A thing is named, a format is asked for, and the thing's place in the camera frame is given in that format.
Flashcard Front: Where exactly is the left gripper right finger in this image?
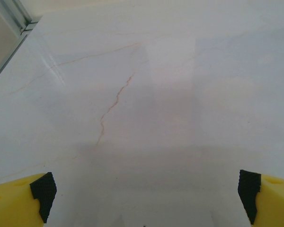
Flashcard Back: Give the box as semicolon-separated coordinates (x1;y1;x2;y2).
238;169;284;227

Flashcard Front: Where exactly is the left aluminium floor rail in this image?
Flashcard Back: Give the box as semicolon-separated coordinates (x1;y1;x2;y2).
0;20;43;87

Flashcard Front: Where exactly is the left aluminium corner post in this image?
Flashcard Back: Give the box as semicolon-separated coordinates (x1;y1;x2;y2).
13;0;42;26

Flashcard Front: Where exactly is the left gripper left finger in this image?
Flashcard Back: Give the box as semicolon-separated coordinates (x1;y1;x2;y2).
0;172;57;227

